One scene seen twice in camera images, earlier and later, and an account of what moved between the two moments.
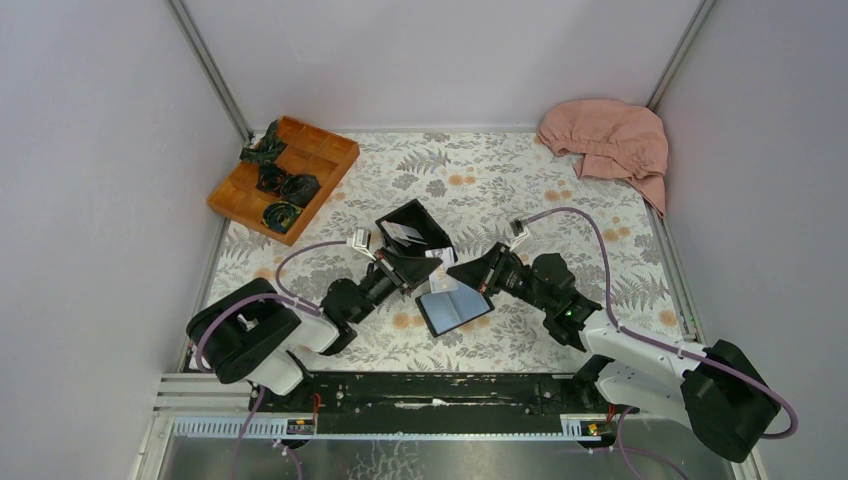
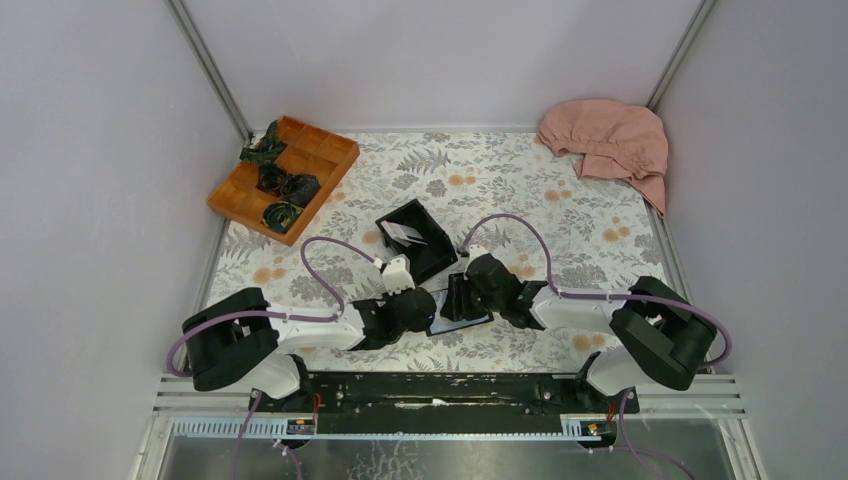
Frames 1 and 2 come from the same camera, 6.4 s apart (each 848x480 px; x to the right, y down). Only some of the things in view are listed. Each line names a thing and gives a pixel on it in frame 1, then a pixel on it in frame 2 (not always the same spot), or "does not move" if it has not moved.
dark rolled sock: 270,178 does not move
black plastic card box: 414,216 does not move
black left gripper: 407,271 -> 392,298
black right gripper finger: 476,272 -> 453,306
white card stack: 403,234 does not move
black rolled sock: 299,189 does not move
